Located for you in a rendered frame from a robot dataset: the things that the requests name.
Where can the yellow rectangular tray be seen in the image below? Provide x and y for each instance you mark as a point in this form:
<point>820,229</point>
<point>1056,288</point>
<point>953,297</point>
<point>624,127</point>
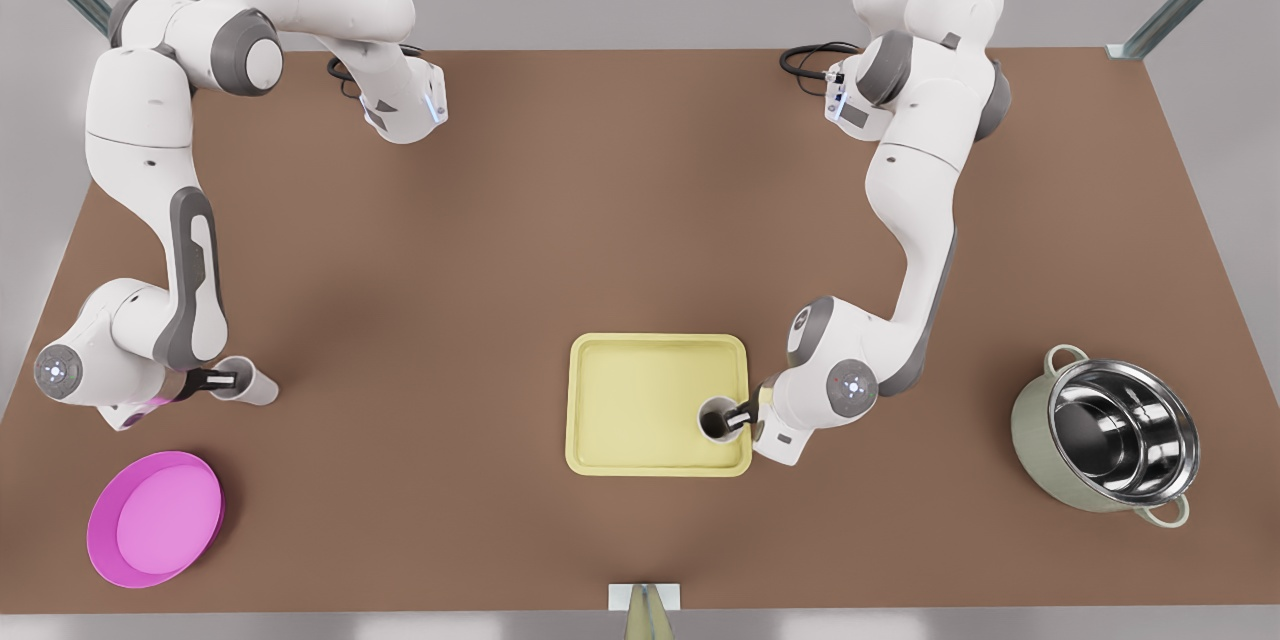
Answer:
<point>630,405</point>

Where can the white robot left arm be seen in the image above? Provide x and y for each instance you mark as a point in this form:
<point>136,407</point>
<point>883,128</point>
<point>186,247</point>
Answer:
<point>925,180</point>

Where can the white IKEA cup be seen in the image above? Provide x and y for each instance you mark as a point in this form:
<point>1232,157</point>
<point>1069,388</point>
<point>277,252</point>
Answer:
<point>256,384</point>
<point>712,423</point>

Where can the steel pot with green outside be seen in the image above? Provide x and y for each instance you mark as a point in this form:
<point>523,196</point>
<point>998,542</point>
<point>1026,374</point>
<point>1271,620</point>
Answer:
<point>1110,440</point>

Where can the pink round plate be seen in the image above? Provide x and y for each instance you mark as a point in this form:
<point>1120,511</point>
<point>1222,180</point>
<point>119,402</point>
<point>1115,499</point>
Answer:
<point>155,520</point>

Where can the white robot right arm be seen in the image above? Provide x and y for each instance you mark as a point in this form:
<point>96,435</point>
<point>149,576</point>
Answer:
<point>140,130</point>

